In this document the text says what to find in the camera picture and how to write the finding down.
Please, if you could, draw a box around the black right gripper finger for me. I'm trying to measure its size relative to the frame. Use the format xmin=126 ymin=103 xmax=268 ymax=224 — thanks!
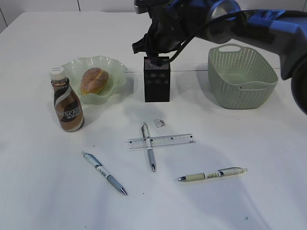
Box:
xmin=150 ymin=56 xmax=165 ymax=67

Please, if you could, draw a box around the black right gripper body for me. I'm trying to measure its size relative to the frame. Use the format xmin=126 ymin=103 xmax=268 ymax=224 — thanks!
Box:
xmin=132 ymin=0 xmax=211 ymax=56

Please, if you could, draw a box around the sugared bread roll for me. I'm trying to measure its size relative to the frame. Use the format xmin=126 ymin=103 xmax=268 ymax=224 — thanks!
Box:
xmin=80 ymin=68 xmax=109 ymax=96

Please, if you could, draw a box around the clear plastic ruler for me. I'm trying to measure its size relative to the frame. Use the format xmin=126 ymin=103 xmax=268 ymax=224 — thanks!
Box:
xmin=127 ymin=134 xmax=196 ymax=150

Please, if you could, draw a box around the Nescafe coffee bottle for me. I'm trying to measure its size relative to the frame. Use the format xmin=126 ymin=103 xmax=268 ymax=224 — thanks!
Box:
xmin=49 ymin=67 xmax=84 ymax=132

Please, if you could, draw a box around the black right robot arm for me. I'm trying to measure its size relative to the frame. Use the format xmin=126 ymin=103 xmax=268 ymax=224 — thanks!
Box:
xmin=132 ymin=0 xmax=307 ymax=112

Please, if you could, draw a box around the black mesh pen holder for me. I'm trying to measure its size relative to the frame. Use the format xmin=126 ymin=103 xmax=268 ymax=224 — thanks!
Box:
xmin=143 ymin=57 xmax=171 ymax=103

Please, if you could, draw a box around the green ruffled glass plate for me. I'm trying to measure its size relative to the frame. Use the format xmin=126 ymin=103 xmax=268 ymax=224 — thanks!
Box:
xmin=62 ymin=56 xmax=127 ymax=104

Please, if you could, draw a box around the green woven plastic basket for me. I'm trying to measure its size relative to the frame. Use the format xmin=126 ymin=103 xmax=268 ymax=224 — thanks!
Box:
xmin=208 ymin=44 xmax=278 ymax=110

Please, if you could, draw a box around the blue grey ballpoint pen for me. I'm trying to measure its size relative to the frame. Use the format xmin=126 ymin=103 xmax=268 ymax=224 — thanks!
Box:
xmin=82 ymin=151 xmax=128 ymax=196

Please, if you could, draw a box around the cream ballpoint pen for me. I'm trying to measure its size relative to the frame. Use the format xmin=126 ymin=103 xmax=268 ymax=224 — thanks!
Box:
xmin=177 ymin=167 xmax=248 ymax=182

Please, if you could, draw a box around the small torn paper bit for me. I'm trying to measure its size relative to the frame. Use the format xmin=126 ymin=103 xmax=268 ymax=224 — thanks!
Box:
xmin=154 ymin=119 xmax=165 ymax=128

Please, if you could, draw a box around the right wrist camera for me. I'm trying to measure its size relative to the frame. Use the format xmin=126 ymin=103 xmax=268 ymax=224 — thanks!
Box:
xmin=134 ymin=0 xmax=151 ymax=14

